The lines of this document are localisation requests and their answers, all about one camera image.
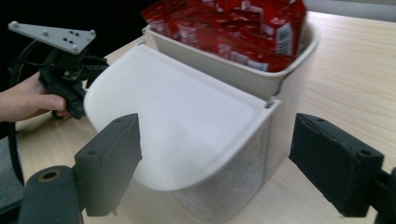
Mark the pile of red snack packets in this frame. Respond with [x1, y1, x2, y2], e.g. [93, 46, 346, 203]
[140, 0, 308, 74]

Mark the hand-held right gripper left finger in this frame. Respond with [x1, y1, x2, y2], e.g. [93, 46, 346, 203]
[74, 112, 144, 217]

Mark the white bin with flip lid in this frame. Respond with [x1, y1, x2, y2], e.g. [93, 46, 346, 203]
[83, 11, 322, 224]

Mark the black cable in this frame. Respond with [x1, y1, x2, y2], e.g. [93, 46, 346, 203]
[7, 39, 42, 187]

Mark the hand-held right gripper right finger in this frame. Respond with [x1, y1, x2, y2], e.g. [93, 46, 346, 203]
[288, 112, 385, 218]

